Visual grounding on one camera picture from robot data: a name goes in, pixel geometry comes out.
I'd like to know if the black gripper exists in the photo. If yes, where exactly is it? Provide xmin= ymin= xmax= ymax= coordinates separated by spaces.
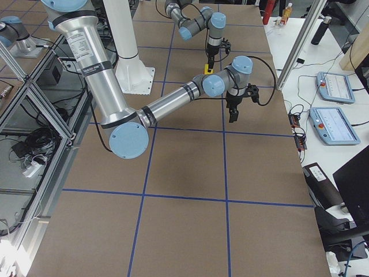
xmin=206 ymin=43 xmax=220 ymax=71
xmin=225 ymin=92 xmax=243 ymax=123

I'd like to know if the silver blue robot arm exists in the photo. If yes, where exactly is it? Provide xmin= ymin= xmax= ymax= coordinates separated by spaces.
xmin=43 ymin=1 xmax=253 ymax=159
xmin=165 ymin=1 xmax=231 ymax=74

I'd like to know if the aluminium frame post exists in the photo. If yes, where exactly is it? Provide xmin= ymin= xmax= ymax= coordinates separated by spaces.
xmin=276 ymin=0 xmax=326 ymax=91

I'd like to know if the white power strip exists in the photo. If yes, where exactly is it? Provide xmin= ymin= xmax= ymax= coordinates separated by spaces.
xmin=22 ymin=161 xmax=43 ymax=178

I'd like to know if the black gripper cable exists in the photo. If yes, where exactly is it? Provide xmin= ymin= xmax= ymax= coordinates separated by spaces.
xmin=190 ymin=55 xmax=278 ymax=107
xmin=155 ymin=0 xmax=174 ymax=21

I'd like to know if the yellow cube block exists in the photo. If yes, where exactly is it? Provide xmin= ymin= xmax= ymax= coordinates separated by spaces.
xmin=204 ymin=63 xmax=214 ymax=74

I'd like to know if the black camera bracket wrist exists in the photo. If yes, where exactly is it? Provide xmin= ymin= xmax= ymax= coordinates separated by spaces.
xmin=243 ymin=84 xmax=259 ymax=104

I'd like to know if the white camera post with base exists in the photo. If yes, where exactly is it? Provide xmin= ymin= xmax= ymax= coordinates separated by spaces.
xmin=103 ymin=0 xmax=155 ymax=95

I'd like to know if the red fire extinguisher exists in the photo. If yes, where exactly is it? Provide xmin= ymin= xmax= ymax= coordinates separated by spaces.
xmin=262 ymin=0 xmax=275 ymax=25

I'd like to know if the black water bottle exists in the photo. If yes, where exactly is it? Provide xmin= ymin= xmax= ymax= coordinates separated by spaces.
xmin=311 ymin=16 xmax=332 ymax=46

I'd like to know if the near teach pendant tablet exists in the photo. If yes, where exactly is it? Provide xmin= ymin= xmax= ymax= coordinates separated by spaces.
xmin=309 ymin=107 xmax=360 ymax=146

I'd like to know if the wooden board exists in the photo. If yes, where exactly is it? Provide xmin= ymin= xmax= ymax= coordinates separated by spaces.
xmin=339 ymin=24 xmax=368 ymax=71

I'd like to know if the teach pendant tablet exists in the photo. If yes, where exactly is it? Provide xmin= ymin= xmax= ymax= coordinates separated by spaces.
xmin=317 ymin=72 xmax=355 ymax=104
xmin=309 ymin=107 xmax=360 ymax=146

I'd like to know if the black orange electronics strip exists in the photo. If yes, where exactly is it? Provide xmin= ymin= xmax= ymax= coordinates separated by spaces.
xmin=288 ymin=113 xmax=307 ymax=152

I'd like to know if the far teach pendant tablet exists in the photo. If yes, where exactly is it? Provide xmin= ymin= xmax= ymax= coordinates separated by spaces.
xmin=317 ymin=72 xmax=355 ymax=104

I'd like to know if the black monitor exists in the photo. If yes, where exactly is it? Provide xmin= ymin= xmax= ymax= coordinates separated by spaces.
xmin=333 ymin=147 xmax=369 ymax=224

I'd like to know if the orange drink bottle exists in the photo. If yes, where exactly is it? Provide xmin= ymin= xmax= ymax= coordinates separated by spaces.
xmin=280 ymin=2 xmax=292 ymax=25

